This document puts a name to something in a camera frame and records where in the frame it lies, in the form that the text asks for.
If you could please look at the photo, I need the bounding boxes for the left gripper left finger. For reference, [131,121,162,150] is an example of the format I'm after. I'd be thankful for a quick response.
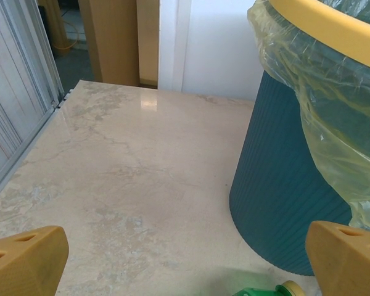
[0,225,69,296]

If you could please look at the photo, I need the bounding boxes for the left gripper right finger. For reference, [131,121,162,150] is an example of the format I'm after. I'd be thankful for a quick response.
[305,220,370,296]

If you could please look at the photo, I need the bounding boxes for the green soda bottle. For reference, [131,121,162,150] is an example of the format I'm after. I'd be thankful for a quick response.
[232,280,305,296]

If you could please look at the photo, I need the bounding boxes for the teal bin with yellow rim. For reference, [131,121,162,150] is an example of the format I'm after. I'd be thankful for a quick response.
[229,0,370,277]

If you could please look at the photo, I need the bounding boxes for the yellow plastic bin liner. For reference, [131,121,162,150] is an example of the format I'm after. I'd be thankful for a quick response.
[247,0,370,231]

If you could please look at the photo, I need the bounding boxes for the tan wooden board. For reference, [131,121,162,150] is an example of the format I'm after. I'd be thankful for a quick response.
[38,0,69,57]

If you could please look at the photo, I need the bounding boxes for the corrugated metal enclosure panel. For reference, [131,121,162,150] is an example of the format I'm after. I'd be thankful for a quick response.
[0,0,72,201]

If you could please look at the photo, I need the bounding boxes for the orange cable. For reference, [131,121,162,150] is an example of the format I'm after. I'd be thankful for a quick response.
[54,23,87,52]

